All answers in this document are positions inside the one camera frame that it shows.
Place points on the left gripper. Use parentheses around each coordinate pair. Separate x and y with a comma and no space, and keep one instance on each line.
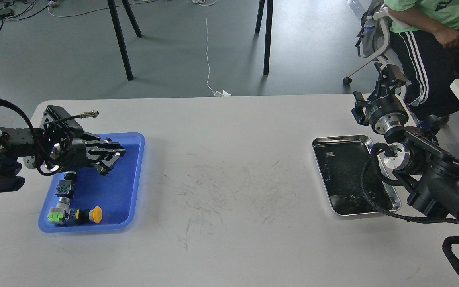
(102,154)

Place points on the white office chair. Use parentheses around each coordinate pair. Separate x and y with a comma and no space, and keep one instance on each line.
(374,34)

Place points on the blue plastic tray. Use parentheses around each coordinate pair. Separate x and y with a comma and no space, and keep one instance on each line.
(115,193)

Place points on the yellow push button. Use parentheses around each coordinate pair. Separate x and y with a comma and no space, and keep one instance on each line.
(88,215)

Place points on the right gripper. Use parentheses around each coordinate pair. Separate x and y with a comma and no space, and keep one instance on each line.
(386,111)

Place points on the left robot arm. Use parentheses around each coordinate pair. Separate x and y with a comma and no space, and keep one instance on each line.
(36,146)

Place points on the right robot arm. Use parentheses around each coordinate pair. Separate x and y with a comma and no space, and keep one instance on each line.
(410,158)

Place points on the metal tray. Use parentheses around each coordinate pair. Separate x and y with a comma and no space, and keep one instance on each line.
(341,160)

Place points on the green switch component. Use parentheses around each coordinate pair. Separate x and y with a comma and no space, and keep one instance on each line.
(62,214)

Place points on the black green switch block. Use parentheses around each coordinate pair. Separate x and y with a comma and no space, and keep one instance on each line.
(67,186)

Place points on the black table leg right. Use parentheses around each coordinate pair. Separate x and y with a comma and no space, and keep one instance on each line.
(268,4)

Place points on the seated person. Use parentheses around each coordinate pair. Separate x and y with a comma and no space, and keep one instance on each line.
(428,51)

